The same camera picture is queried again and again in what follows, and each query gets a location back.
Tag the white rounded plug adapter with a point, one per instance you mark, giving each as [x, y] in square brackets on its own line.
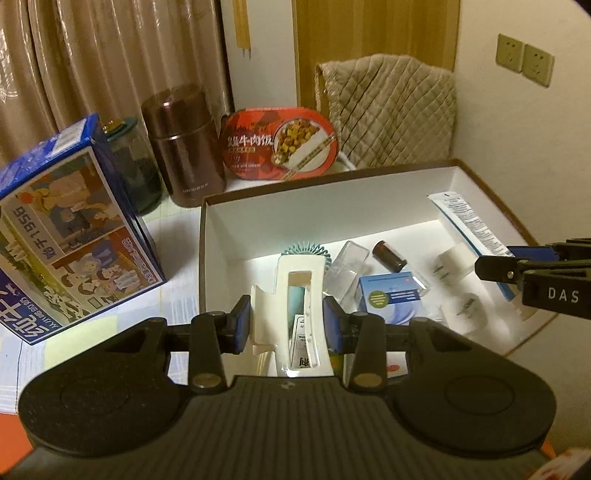
[468, 311]

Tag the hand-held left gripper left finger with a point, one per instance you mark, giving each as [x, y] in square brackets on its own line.
[242, 323]

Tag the brown metal thermos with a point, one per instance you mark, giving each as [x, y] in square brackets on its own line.
[184, 147]

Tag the white printed tube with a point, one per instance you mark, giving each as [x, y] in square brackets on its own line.
[466, 221]

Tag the cream hair claw clip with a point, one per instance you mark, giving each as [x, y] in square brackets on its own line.
[281, 277]

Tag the brown bottle with white cap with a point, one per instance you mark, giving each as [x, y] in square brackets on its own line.
[388, 256]

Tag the beige wall socket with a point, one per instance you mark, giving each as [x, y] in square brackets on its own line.
[538, 67]
[510, 53]

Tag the wooden door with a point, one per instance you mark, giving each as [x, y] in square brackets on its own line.
[369, 32]

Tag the mint handheld fan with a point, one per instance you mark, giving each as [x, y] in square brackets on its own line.
[304, 249]

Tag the beige patterned curtain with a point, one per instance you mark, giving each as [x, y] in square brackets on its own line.
[92, 60]

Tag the red instant rice bowl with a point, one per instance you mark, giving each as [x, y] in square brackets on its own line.
[258, 147]

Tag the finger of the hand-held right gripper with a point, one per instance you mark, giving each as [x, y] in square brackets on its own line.
[496, 268]
[531, 252]

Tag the white cube charger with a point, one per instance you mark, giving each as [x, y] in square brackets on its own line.
[455, 263]

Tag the blue and white medicine box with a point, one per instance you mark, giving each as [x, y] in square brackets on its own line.
[392, 300]

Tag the beige quilted cushion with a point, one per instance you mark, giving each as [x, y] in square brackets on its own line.
[392, 115]

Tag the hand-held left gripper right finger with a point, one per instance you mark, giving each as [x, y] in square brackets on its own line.
[331, 323]

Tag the blue printed milk carton box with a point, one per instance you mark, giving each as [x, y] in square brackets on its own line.
[69, 240]

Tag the brown cardboard box white inside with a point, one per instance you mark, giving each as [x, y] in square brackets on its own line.
[323, 207]

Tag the dark glass jar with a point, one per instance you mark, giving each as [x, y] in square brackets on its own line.
[138, 170]

